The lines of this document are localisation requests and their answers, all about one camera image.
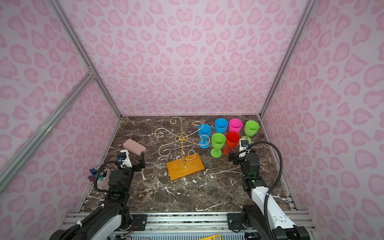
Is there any red wine glass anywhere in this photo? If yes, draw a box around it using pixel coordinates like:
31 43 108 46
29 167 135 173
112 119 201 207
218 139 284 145
223 132 241 156

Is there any green wine glass back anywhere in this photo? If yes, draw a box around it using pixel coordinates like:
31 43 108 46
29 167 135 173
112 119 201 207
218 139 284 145
211 133 226 158

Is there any green wine glass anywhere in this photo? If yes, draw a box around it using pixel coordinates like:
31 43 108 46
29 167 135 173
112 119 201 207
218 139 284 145
211 133 226 158
241 120 260 144

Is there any magenta wine glass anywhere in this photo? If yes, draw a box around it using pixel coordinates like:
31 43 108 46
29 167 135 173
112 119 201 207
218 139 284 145
229 119 243 133

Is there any green wine glass front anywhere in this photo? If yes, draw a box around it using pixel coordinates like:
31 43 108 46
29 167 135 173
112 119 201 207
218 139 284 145
241 120 260 144

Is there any blue wine glass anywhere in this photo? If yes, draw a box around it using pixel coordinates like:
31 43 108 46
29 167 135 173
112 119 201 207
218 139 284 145
215 118 229 134
198 124 212 149

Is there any blue wine glass front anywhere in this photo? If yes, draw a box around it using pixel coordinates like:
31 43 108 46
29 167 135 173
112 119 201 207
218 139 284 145
198 124 212 149

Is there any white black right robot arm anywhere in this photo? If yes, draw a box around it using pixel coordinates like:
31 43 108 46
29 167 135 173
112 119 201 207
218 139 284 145
227 151 310 240

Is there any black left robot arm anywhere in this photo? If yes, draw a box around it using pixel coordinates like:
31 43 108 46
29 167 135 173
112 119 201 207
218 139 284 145
50 150 146 240

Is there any pink rectangular case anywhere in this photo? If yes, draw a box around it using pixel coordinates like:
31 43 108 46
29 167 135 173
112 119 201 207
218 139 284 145
123 139 147 156

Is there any pink pen cup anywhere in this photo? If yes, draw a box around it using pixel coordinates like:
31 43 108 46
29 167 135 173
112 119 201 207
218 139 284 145
88 167 110 190

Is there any yellow plastic object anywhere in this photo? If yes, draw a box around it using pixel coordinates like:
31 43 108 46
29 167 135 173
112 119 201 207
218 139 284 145
202 234 222 240

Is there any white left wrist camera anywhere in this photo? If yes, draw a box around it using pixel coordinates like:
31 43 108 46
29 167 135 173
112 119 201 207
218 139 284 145
118 150 133 168

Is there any right black corrugated cable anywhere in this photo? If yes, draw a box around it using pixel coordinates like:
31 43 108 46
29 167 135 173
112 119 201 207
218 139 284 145
242 140 284 240

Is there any gold wire glass rack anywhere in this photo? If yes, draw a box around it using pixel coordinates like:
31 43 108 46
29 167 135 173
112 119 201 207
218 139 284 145
154 117 205 181

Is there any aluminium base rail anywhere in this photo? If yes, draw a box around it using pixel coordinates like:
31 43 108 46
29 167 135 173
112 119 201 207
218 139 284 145
55 211 319 240

